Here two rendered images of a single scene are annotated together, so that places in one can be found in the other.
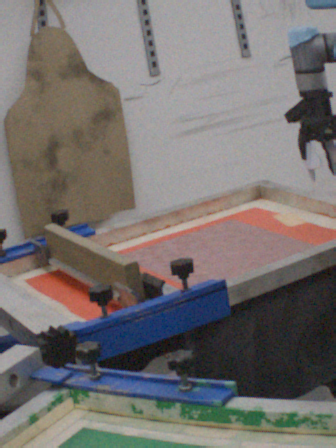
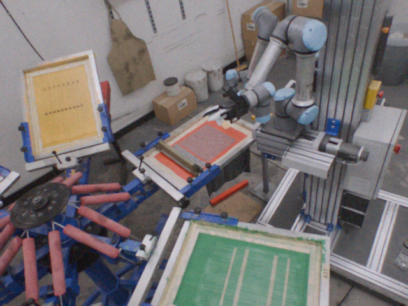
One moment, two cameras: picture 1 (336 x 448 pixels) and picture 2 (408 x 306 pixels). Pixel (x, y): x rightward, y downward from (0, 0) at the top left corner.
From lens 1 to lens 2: 0.88 m
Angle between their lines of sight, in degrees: 27
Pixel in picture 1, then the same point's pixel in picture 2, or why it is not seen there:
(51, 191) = (129, 80)
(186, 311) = (210, 176)
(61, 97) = (126, 47)
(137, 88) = (150, 38)
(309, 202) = not seen: hidden behind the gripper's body
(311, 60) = (234, 83)
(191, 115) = (168, 44)
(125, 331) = (196, 187)
